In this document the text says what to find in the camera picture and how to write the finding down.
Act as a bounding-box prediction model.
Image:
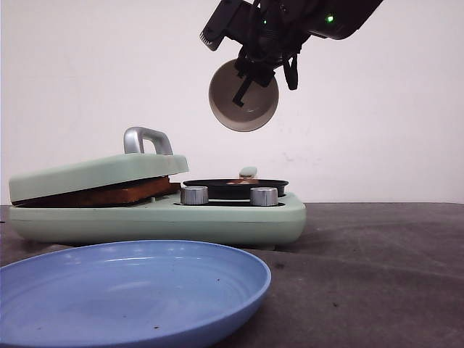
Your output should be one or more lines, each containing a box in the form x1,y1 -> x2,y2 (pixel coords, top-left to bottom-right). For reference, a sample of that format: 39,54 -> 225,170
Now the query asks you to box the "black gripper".
199,1 -> 310,107

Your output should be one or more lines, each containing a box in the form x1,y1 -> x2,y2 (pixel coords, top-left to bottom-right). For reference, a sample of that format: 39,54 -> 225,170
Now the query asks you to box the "beige ceramic bowl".
208,60 -> 279,132

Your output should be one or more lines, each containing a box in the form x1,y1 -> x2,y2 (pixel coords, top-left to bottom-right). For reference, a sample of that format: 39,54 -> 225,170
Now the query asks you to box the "pink shrimp with red tail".
226,176 -> 259,185

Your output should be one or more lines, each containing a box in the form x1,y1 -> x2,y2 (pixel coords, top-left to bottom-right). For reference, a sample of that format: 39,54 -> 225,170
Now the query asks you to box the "breakfast maker hinged lid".
9,153 -> 189,203

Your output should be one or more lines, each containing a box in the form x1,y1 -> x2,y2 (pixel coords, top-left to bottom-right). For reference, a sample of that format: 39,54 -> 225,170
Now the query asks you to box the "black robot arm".
200,0 -> 380,107

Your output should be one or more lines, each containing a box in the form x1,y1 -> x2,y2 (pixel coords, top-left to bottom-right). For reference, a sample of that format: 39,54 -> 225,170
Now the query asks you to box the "mint green breakfast maker base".
9,193 -> 307,247

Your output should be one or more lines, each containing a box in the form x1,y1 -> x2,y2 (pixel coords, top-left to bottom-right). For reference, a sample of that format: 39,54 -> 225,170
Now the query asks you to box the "black round frying pan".
183,178 -> 289,199

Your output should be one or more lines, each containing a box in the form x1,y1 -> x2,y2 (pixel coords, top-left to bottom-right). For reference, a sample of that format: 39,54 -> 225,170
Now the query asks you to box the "right silver control knob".
249,187 -> 278,207

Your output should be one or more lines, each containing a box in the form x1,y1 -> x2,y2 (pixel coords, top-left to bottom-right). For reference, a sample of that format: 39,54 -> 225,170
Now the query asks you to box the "silver control knob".
249,187 -> 278,207
181,186 -> 209,206

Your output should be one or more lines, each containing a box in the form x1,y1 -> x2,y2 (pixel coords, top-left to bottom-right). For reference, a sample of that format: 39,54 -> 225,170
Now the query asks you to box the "left silver control knob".
181,186 -> 209,206

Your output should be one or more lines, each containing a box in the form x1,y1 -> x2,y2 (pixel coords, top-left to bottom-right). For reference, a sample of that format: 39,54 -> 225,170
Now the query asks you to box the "blue plate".
1,241 -> 272,347

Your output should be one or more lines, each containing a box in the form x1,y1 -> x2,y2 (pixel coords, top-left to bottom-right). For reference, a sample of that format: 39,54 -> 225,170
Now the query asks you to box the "mint green pan handle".
239,166 -> 257,179

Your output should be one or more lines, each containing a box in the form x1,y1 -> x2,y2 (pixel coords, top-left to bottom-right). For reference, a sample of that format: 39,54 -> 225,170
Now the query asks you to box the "silver lid handle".
123,127 -> 173,155

